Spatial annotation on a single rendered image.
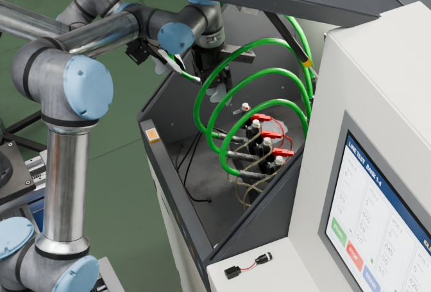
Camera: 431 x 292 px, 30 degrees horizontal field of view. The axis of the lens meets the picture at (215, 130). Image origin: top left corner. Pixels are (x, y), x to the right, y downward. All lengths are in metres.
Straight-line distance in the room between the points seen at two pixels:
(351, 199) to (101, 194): 2.16
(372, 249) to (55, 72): 0.72
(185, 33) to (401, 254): 0.72
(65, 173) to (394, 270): 0.68
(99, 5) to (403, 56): 0.91
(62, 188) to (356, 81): 0.63
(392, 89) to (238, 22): 0.97
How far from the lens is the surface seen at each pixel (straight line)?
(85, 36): 1.81
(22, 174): 2.32
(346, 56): 1.64
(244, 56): 2.08
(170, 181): 2.28
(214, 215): 2.33
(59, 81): 1.58
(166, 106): 2.50
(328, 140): 1.75
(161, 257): 3.37
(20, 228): 1.83
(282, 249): 2.02
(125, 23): 1.90
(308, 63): 1.76
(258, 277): 1.97
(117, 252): 3.45
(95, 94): 1.60
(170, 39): 1.88
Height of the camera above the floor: 2.50
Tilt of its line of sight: 40 degrees down
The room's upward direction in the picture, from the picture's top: 11 degrees counter-clockwise
